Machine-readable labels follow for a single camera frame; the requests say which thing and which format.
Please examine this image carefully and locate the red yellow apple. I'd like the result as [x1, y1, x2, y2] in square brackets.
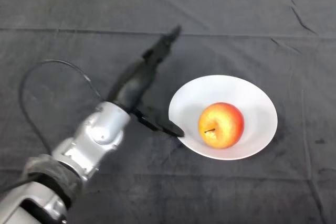
[198, 102, 245, 149]

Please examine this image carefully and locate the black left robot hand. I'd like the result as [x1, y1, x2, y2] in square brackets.
[106, 25, 185, 138]

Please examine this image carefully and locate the black cloth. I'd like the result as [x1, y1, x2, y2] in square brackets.
[0, 0, 336, 224]

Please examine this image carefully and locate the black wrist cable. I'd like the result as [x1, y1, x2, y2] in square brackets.
[19, 59, 103, 154]

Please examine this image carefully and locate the white round plate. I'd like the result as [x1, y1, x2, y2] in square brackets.
[168, 74, 278, 161]

